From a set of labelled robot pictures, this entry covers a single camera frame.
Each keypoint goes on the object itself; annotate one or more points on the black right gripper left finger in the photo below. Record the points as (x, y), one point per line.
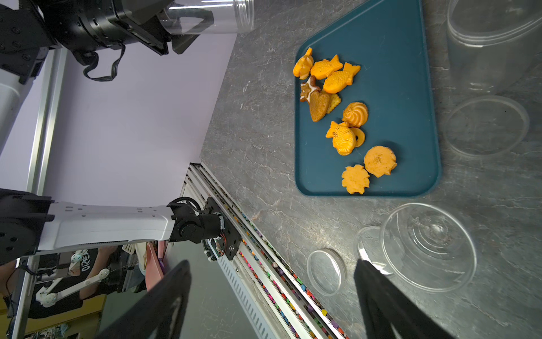
(160, 313)

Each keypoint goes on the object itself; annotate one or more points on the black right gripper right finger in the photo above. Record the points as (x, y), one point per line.
(386, 311)

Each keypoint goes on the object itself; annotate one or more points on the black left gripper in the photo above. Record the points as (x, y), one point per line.
(115, 23)

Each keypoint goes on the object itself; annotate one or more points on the clear cookie jar front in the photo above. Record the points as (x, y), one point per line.
(208, 17)

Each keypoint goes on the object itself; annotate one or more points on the clear cookie jar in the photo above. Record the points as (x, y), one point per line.
(491, 44)
(208, 17)
(428, 247)

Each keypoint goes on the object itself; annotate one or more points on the clear jar lid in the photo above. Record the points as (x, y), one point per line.
(326, 271)
(486, 126)
(369, 248)

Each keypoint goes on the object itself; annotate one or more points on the clear cookie jar back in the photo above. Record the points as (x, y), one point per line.
(428, 247)

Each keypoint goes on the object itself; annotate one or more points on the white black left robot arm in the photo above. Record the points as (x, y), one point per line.
(33, 225)

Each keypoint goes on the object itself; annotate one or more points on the orange curved end cookie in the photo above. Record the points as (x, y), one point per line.
(303, 66)

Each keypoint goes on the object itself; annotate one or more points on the orange flower shaped cookie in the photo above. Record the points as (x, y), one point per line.
(355, 179)

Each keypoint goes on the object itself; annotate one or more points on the brown iced star cookie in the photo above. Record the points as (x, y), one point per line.
(307, 88)

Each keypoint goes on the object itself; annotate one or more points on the orange round scalloped cookie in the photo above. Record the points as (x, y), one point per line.
(379, 161)

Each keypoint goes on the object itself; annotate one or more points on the orange heart shaped cookie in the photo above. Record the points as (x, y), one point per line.
(321, 104)

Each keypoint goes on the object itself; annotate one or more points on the orange pretzel shaped cookie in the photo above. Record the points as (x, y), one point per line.
(359, 136)

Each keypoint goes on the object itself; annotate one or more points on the orange fish shaped cookie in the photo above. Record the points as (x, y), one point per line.
(343, 138)

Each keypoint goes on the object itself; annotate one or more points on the teal plastic tray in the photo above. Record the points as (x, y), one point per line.
(386, 39)

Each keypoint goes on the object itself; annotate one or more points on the orange swirl shaped cookie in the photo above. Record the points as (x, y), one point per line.
(356, 114)

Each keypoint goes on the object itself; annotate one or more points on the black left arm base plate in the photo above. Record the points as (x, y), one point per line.
(220, 226)

